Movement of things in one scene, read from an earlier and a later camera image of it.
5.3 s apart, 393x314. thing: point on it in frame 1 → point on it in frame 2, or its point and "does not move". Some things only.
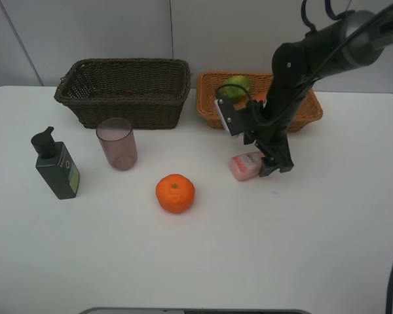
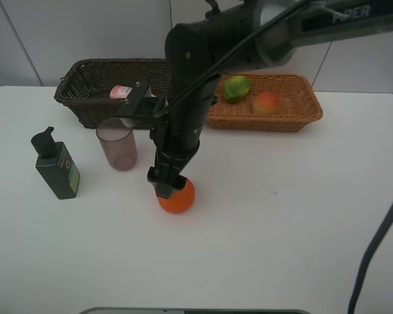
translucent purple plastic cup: (116, 137) does not move
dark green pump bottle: (56, 165) does not move
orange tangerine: (175, 193) does not move
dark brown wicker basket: (149, 93) does not move
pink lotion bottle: (246, 167) → (119, 92)
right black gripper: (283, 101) → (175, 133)
